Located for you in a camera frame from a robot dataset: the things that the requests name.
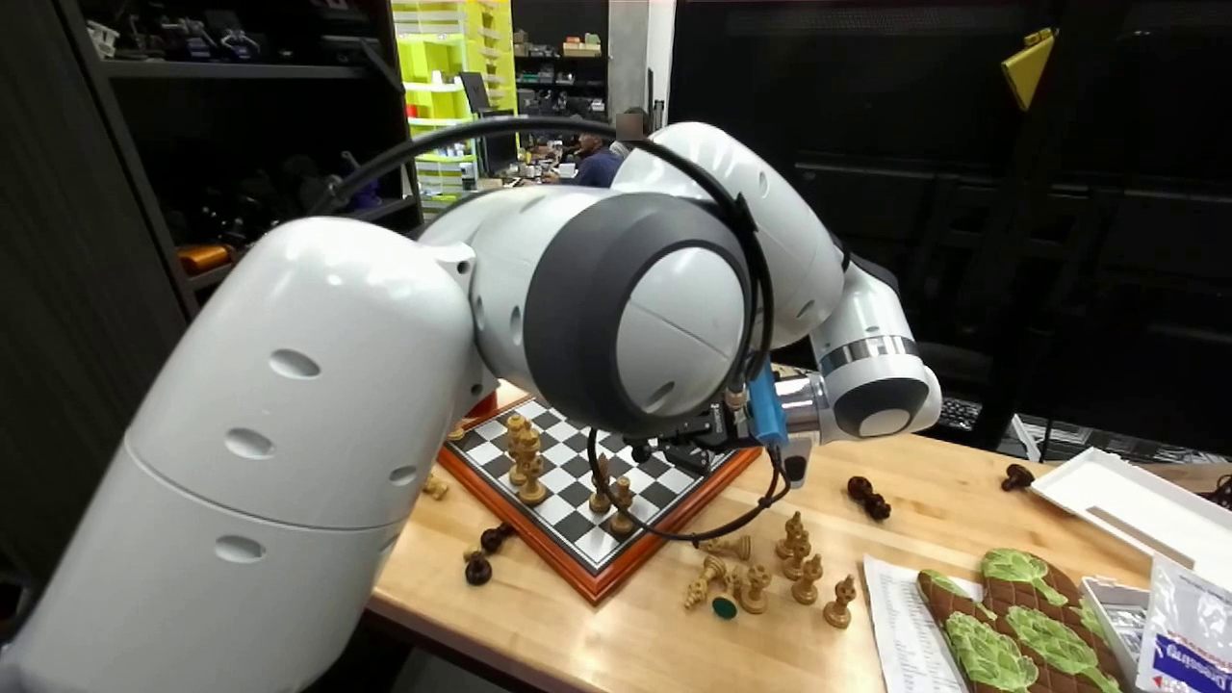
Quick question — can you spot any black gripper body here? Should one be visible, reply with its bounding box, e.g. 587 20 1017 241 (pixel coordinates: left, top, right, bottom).
631 405 749 477

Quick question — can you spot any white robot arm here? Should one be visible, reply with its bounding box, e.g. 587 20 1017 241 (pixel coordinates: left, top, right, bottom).
5 117 942 693

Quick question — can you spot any light chess piece board front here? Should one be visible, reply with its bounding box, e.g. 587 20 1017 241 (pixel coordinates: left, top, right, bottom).
587 467 636 540

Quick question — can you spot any wooden framed chess board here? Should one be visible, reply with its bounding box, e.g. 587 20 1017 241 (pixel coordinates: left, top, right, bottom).
437 395 754 605

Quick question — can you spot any light chess pieces cluster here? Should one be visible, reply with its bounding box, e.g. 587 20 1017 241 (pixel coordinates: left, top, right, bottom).
682 513 823 613

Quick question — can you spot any light chess piece on board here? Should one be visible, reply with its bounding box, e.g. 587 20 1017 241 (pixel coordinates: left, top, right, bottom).
504 416 548 505

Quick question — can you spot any light chess piece right end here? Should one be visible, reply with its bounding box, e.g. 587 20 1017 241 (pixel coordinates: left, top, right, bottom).
823 572 857 627

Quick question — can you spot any dark piece lying front left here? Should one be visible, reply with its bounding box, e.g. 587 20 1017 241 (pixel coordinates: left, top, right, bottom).
481 522 517 554

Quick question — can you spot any dark chess piece far right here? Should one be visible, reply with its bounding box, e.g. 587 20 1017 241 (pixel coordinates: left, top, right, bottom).
999 463 1035 491

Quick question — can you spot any green brown decorated board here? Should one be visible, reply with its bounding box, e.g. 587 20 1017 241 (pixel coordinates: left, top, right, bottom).
916 547 1129 693

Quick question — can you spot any dark pawn front left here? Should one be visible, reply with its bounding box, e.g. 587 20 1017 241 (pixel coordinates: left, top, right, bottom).
467 550 494 583

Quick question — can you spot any light pieces lying left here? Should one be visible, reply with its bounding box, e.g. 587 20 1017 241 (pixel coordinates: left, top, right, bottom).
423 473 451 501

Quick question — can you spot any person in blue shirt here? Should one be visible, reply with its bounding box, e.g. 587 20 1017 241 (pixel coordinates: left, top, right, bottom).
572 132 618 189

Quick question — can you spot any white cloth mat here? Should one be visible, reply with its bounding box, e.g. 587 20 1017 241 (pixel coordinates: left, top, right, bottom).
862 558 966 693

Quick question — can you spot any person in grey shirt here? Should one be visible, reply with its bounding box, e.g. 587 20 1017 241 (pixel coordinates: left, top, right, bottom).
617 107 654 138

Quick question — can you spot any white tray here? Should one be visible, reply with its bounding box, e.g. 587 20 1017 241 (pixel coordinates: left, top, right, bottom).
1031 447 1232 581

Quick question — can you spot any yellow triangular tag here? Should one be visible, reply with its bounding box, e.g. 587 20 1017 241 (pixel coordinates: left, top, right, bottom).
999 26 1058 111

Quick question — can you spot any white plastic bag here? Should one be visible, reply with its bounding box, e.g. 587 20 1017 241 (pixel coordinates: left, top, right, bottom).
1137 558 1232 693

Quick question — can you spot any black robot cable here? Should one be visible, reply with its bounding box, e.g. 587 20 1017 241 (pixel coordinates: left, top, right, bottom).
319 116 802 542

